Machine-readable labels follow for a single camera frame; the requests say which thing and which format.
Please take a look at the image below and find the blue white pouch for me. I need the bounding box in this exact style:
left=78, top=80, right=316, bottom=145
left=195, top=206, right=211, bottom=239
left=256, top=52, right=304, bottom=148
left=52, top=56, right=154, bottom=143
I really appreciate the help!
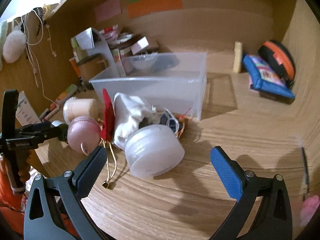
left=159, top=109, right=180, bottom=133

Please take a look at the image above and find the small white box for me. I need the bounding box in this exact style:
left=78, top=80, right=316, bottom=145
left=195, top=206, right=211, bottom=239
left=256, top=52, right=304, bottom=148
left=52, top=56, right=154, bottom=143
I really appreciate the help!
left=130, top=37, right=150, bottom=55

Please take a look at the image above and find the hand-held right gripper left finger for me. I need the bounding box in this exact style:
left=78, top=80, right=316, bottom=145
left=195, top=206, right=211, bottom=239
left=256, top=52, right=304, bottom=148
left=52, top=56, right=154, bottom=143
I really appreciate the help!
left=23, top=146, right=108, bottom=240

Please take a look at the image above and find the makeup brush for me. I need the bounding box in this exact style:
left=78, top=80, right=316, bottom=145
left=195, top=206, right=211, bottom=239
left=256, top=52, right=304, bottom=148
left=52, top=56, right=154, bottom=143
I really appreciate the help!
left=299, top=147, right=320, bottom=227

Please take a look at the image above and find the clear plastic storage box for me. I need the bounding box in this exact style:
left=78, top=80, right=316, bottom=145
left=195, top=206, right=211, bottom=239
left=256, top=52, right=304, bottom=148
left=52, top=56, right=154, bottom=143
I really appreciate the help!
left=89, top=52, right=208, bottom=121

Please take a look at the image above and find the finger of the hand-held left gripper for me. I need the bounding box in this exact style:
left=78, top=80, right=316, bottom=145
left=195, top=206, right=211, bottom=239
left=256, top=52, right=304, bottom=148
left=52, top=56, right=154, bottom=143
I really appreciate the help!
left=15, top=121, right=53, bottom=134
left=27, top=125, right=69, bottom=146

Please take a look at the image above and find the cream tube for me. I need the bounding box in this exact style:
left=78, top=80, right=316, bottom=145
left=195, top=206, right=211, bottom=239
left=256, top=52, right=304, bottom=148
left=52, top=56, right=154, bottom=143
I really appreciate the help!
left=233, top=41, right=243, bottom=73

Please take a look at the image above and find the orange sticky note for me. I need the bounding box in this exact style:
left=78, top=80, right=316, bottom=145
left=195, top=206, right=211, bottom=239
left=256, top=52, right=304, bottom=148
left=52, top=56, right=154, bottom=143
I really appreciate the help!
left=128, top=0, right=183, bottom=19

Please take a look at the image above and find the blue patchwork pencil case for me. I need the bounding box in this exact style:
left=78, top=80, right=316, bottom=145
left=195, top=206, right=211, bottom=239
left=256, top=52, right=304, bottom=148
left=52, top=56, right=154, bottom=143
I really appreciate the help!
left=242, top=54, right=296, bottom=100

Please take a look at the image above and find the person's left hand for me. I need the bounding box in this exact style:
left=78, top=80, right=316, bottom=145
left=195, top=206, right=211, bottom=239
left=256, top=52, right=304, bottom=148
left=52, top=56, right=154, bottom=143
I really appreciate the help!
left=15, top=151, right=32, bottom=184

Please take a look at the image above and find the black orange round case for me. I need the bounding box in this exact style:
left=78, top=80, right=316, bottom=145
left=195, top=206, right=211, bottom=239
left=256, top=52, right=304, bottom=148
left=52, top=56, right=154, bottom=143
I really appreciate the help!
left=257, top=40, right=296, bottom=86

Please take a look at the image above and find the cream round jar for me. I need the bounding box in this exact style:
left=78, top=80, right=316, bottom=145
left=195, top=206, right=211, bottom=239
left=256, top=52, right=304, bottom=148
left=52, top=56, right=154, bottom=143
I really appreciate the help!
left=63, top=97, right=98, bottom=125

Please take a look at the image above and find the clear bowl of trinkets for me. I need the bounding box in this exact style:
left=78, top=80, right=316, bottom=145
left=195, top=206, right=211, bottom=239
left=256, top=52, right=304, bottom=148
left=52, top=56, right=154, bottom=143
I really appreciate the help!
left=129, top=54, right=158, bottom=71

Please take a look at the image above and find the white hanging cable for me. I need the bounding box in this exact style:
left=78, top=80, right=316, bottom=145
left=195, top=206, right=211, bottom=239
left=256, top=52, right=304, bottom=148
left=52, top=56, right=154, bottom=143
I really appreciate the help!
left=21, top=11, right=55, bottom=102

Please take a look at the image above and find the pink round jar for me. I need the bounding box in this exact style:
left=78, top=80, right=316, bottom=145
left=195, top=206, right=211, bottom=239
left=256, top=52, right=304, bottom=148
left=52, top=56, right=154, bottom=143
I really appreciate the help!
left=67, top=117, right=102, bottom=153

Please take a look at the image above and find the gold cord with bead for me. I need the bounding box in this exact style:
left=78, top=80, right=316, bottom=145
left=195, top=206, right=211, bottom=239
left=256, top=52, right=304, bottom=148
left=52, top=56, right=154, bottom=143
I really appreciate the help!
left=101, top=140, right=127, bottom=190

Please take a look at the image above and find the white printed carton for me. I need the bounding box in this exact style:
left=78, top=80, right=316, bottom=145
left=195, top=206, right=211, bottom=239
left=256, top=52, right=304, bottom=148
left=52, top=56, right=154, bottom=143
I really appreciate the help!
left=15, top=91, right=41, bottom=126

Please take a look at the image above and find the white powder jar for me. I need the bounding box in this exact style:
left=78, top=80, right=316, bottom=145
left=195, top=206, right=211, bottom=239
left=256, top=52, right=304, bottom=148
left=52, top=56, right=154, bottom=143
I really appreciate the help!
left=124, top=124, right=186, bottom=179

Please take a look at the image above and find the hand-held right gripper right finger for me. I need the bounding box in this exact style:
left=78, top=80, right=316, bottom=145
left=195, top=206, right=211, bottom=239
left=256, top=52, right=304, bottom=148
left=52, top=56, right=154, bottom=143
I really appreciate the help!
left=210, top=146, right=293, bottom=240

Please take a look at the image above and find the white marker pen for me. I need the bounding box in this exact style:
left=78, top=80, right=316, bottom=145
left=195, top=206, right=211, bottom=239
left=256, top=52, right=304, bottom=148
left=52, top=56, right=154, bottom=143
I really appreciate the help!
left=49, top=84, right=78, bottom=111

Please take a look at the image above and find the white drawstring bag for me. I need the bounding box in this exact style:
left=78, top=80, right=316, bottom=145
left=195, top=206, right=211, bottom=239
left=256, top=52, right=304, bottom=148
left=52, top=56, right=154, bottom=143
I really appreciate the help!
left=113, top=92, right=157, bottom=148

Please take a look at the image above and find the black braided strap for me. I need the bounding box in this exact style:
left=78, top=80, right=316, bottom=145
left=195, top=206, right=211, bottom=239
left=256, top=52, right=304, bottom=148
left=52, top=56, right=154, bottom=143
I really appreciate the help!
left=32, top=7, right=45, bottom=36

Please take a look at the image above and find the pink sticky note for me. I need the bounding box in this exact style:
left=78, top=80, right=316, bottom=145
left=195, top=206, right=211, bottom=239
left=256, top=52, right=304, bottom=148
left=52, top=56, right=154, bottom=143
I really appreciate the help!
left=94, top=0, right=122, bottom=23

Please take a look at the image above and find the red felt ornament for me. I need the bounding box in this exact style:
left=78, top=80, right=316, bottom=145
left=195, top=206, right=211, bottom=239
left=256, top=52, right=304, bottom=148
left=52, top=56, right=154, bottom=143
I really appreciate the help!
left=101, top=88, right=116, bottom=142

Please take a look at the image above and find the white fluffy puff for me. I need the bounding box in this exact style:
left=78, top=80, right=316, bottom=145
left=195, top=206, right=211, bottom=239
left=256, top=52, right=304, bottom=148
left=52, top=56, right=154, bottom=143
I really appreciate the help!
left=2, top=28, right=27, bottom=64

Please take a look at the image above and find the wooden desk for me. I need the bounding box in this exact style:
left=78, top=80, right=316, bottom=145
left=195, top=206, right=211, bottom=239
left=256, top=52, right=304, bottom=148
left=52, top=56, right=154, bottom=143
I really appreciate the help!
left=31, top=52, right=320, bottom=240

